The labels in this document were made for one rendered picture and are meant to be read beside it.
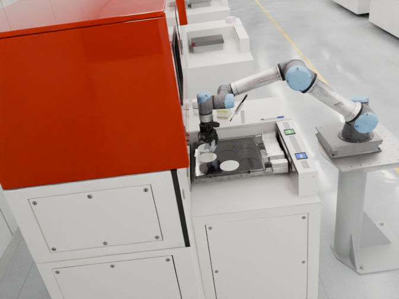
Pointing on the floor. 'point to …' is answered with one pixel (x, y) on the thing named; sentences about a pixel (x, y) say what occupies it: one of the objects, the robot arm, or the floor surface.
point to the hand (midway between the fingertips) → (212, 149)
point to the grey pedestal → (361, 230)
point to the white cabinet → (260, 253)
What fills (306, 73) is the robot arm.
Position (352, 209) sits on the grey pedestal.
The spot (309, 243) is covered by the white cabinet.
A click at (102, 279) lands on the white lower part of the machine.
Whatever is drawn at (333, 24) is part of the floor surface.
